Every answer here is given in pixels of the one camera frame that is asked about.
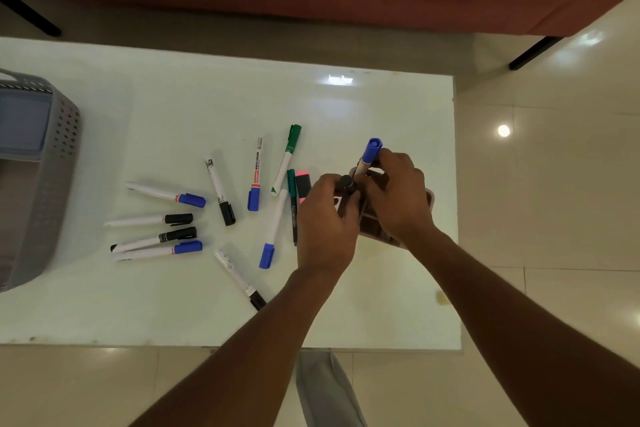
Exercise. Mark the person's left hand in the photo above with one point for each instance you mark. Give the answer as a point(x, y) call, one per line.
point(325, 231)

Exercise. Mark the person's right hand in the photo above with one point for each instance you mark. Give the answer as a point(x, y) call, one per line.
point(400, 196)

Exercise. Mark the pink desk organizer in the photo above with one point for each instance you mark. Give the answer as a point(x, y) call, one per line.
point(372, 227)

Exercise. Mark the pink highlighter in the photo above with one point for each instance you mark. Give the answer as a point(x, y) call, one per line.
point(303, 186)

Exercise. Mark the black pen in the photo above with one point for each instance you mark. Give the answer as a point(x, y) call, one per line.
point(347, 183)

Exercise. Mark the slim white marker blue cap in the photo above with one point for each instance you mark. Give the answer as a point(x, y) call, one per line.
point(372, 149)

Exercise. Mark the red label marker blue cap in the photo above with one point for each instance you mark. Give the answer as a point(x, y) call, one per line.
point(254, 199)

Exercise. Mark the white marker black cap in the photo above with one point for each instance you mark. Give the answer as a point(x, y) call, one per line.
point(179, 218)
point(235, 271)
point(180, 233)
point(227, 214)

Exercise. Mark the white marker green cap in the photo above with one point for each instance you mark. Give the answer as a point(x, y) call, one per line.
point(294, 134)

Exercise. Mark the grey perforated plastic basket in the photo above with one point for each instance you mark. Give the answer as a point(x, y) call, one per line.
point(50, 221)

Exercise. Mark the blue-grey plastic box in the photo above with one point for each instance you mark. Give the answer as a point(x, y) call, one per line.
point(25, 121)

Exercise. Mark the person's right forearm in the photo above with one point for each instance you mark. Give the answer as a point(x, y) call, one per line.
point(525, 341)

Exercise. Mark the person's left forearm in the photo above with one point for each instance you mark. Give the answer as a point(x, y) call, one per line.
point(240, 371)

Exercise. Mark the person's grey trousers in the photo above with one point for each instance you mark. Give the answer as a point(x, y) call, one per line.
point(325, 391)

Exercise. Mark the white table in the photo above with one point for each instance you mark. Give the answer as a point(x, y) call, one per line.
point(200, 91)

